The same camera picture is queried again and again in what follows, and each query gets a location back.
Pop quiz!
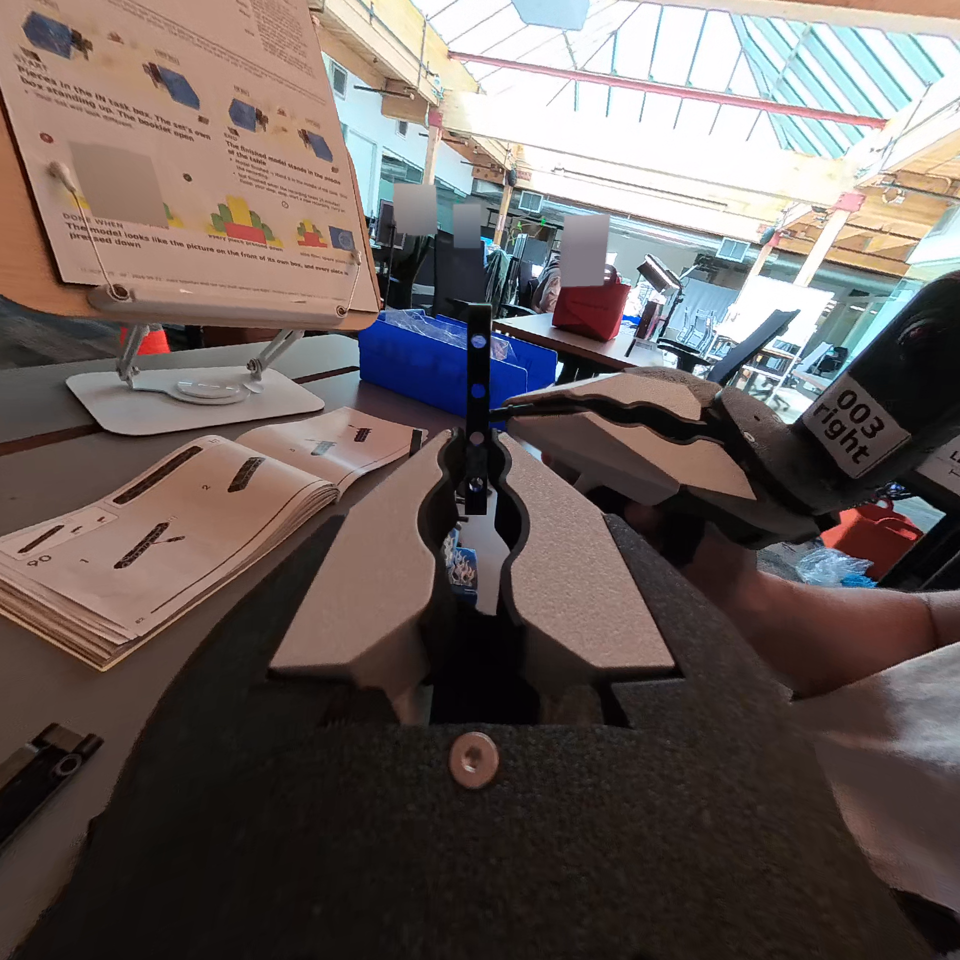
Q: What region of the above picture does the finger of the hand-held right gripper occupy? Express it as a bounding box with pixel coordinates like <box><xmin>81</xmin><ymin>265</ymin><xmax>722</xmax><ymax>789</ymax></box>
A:
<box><xmin>508</xmin><ymin>412</ymin><xmax>759</xmax><ymax>507</ymax></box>
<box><xmin>504</xmin><ymin>371</ymin><xmax>725</xmax><ymax>444</ymax></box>

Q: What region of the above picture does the red storage box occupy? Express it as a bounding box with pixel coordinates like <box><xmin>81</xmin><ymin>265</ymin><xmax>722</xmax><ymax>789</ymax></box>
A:
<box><xmin>821</xmin><ymin>498</ymin><xmax>925</xmax><ymax>582</ymax></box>
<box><xmin>551</xmin><ymin>273</ymin><xmax>633</xmax><ymax>344</ymax></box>

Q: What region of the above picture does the black office chair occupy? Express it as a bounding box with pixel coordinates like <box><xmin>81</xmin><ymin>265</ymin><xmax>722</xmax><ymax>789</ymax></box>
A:
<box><xmin>431</xmin><ymin>232</ymin><xmax>496</xmax><ymax>320</ymax></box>
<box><xmin>660</xmin><ymin>307</ymin><xmax>802</xmax><ymax>387</ymax></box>

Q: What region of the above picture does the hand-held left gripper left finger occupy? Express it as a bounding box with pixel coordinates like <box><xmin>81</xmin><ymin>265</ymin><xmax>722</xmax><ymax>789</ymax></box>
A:
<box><xmin>267</xmin><ymin>431</ymin><xmax>462</xmax><ymax>727</ymax></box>

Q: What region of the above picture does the studio light panel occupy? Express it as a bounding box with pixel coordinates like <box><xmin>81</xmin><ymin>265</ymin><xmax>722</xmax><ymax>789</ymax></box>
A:
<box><xmin>636</xmin><ymin>253</ymin><xmax>687</xmax><ymax>342</ymax></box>

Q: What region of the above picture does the long black lego beam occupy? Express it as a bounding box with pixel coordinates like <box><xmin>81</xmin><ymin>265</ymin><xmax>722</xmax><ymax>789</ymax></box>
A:
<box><xmin>465</xmin><ymin>302</ymin><xmax>494</xmax><ymax>517</ymax></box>

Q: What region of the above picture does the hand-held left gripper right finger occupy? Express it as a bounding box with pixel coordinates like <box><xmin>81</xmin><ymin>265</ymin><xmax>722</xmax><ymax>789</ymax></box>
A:
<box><xmin>489</xmin><ymin>431</ymin><xmax>678</xmax><ymax>725</ymax></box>

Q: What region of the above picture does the clear plastic bag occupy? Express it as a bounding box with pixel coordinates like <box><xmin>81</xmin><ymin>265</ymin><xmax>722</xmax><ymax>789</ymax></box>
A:
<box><xmin>382</xmin><ymin>307</ymin><xmax>519</xmax><ymax>361</ymax></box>

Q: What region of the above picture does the person's right forearm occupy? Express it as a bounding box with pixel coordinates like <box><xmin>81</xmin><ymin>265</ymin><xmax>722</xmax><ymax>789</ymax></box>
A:
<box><xmin>678</xmin><ymin>540</ymin><xmax>960</xmax><ymax>699</ymax></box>

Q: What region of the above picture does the printed instruction sheet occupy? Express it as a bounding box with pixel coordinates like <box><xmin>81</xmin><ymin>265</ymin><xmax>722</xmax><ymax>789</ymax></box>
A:
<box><xmin>0</xmin><ymin>0</ymin><xmax>380</xmax><ymax>310</ymax></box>

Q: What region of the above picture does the lego instruction booklet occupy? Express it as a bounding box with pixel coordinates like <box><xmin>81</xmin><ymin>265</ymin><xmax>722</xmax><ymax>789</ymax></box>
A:
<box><xmin>0</xmin><ymin>405</ymin><xmax>430</xmax><ymax>672</ymax></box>

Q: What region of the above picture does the partly built lego truck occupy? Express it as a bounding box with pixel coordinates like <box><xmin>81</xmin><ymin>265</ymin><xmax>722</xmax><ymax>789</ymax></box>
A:
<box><xmin>442</xmin><ymin>525</ymin><xmax>481</xmax><ymax>601</ymax></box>

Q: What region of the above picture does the wooden document stand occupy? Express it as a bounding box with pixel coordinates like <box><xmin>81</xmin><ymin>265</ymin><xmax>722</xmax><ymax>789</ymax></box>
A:
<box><xmin>0</xmin><ymin>0</ymin><xmax>385</xmax><ymax>438</ymax></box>

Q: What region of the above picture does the blue plastic bin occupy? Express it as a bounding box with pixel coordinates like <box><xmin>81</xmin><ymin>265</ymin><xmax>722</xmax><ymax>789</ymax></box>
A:
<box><xmin>358</xmin><ymin>307</ymin><xmax>560</xmax><ymax>421</ymax></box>

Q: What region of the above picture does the brown office desk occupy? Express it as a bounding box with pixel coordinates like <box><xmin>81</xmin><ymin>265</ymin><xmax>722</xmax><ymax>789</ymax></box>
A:
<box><xmin>491</xmin><ymin>311</ymin><xmax>721</xmax><ymax>376</ymax></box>

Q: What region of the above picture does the black angled lego beam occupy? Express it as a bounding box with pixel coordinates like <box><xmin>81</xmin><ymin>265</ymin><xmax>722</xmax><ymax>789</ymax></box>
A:
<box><xmin>0</xmin><ymin>723</ymin><xmax>105</xmax><ymax>852</ymax></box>

